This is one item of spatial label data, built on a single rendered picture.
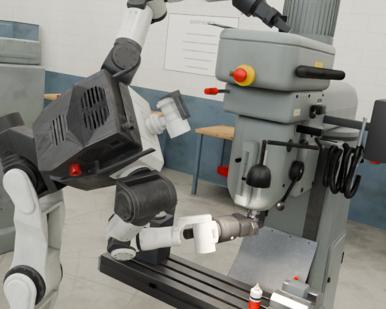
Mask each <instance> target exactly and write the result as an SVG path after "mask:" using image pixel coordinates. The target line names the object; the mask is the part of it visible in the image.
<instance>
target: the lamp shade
mask: <svg viewBox="0 0 386 309"><path fill-rule="evenodd" d="M270 183H271V172H270V169H269V168H268V167H267V166H266V165H264V164H263V165H260V164H255V165H253V166H251V167H250V169H249V171H248V173H247V177H246V184H247V185H249V186H252V187H255V188H269V187H270Z"/></svg>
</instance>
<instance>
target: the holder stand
mask: <svg viewBox="0 0 386 309"><path fill-rule="evenodd" d="M173 220H174V216H173V215H169V214H167V213H166V212H164V211H163V212H159V213H158V214H157V215H156V216H155V217H154V218H153V219H152V220H151V221H150V222H149V223H148V224H147V225H146V226H145V227H144V228H149V227H155V228H159V227H170V226H173ZM144 228H143V229H144ZM170 248H171V247H165V248H157V249H155V250H146V251H142V250H140V251H139V252H136V256H135V257H134V258H136V259H139V260H141V261H144V262H147V263H150V264H153V265H158V264H159V263H160V262H162V261H163V260H164V259H166V258H167V257H168V256H170Z"/></svg>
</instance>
